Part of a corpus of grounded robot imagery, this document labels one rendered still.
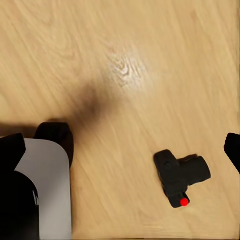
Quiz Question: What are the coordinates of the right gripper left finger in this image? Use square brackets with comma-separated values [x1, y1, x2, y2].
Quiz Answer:
[0, 133, 26, 193]

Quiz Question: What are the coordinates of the digital camera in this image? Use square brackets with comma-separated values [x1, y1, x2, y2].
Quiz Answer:
[154, 150, 211, 209]

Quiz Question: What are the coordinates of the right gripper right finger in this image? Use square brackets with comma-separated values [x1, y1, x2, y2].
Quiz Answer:
[224, 132, 240, 173]

